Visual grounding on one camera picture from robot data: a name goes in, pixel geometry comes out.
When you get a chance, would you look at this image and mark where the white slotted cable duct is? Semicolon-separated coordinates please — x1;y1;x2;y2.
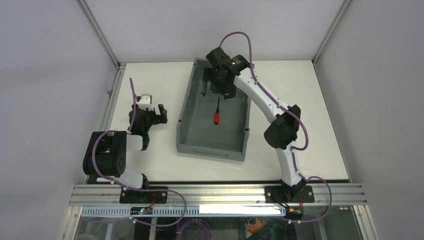
81;204;286;218

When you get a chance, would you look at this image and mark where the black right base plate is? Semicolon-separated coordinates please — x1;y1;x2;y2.
264;185;315;204

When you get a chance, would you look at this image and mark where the grey plastic storage bin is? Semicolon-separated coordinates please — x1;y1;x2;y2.
176;58;251;162

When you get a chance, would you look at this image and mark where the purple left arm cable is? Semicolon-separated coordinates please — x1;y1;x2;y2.
91;77;188;228

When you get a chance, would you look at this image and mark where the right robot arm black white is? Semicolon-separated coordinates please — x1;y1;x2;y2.
201;47;306;201

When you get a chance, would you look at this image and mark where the aluminium frame post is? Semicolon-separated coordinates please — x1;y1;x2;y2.
76;0;121;68
311;0;352;67

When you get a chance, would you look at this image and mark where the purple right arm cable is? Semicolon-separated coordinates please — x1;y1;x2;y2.
219;31;333;224

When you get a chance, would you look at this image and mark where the orange object below table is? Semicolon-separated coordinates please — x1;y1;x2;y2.
245;217;268;238

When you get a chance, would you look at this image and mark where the right aluminium frame post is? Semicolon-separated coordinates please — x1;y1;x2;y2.
311;0;352;67

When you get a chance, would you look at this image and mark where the red handled screwdriver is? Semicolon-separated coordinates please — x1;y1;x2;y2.
213;97;221;125

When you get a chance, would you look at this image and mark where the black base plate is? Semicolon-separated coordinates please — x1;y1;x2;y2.
264;185;315;204
119;186;168;204

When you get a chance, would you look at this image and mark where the left aluminium frame post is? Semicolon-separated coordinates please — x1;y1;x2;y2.
76;0;121;68

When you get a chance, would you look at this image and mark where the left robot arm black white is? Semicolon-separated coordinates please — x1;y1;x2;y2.
82;104;168;190

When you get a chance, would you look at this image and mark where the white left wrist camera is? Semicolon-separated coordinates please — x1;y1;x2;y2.
136;93;155;111

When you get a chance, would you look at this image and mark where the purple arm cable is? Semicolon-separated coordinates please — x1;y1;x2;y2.
219;31;333;224
91;77;188;228

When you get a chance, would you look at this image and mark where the coiled purple cable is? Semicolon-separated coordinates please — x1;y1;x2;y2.
177;217;213;240

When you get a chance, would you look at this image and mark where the aluminium mounting rail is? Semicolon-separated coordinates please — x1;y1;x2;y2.
69;183;368;207

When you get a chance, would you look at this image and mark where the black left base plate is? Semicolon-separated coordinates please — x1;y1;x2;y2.
119;186;168;204

